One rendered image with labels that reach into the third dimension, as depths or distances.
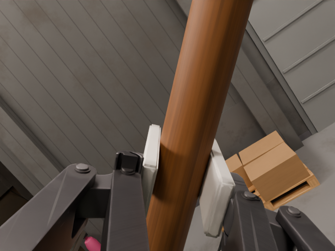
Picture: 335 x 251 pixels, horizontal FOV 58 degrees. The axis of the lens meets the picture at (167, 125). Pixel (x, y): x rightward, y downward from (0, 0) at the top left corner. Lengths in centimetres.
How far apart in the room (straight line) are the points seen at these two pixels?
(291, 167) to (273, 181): 22
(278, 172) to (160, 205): 306
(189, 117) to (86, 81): 372
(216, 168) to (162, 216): 4
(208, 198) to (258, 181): 305
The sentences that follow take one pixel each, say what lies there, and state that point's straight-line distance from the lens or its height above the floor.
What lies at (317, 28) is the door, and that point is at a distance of 400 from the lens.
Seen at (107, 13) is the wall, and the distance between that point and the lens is 376.
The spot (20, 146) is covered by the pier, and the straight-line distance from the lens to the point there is 423.
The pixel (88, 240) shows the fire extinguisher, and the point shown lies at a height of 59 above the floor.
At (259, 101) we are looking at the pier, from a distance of 377.
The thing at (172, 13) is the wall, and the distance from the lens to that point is 369.
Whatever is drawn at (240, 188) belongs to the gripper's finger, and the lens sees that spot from 16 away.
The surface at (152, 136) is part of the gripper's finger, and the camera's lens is 18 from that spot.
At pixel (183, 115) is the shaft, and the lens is 16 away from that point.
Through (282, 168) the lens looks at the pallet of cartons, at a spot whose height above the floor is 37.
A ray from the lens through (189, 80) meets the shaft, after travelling 15.
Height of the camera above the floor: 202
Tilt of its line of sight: 13 degrees down
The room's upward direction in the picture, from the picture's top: 37 degrees counter-clockwise
